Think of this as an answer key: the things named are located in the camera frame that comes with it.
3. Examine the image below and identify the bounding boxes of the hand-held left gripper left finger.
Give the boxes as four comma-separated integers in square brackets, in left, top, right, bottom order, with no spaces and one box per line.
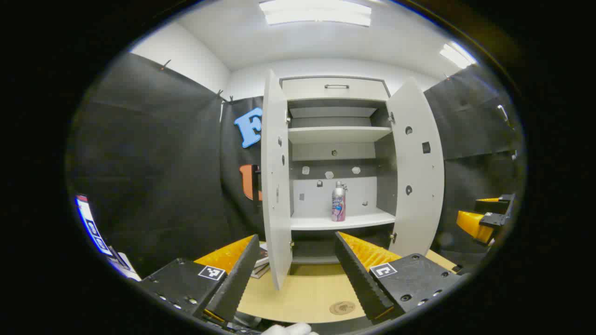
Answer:
[140,234,261,324]

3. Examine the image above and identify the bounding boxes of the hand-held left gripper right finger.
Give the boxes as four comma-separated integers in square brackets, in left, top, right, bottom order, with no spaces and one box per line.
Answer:
[334,231,466,325]

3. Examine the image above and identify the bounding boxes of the white cabinet door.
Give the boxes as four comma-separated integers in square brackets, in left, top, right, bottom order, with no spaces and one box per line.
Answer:
[387,78,445,257]
[261,69,293,291]

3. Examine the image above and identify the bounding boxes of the silver bottle with printed label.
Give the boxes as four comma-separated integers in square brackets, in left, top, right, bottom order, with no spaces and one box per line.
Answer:
[332,181,348,222]

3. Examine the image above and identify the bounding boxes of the white cabinet shelf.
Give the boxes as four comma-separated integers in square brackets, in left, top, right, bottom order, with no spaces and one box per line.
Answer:
[288,127,393,144]
[291,208,396,231]

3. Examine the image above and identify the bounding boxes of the white cabinet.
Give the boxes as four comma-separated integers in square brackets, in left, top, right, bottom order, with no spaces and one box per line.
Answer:
[279,76,397,266]

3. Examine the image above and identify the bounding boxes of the white cabinet drawer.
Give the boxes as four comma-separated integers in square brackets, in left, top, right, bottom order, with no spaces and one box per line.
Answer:
[281,77,390,101]

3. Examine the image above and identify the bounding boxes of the stacked booklets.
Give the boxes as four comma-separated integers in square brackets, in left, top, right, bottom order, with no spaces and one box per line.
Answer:
[251,242,271,280]

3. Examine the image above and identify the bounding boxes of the black backdrop cloth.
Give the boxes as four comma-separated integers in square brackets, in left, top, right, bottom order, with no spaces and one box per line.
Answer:
[68,52,527,280]

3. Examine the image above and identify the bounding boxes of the ceiling light panel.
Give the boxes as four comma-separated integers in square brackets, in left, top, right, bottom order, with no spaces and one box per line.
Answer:
[439,41,478,69]
[259,0,372,27]

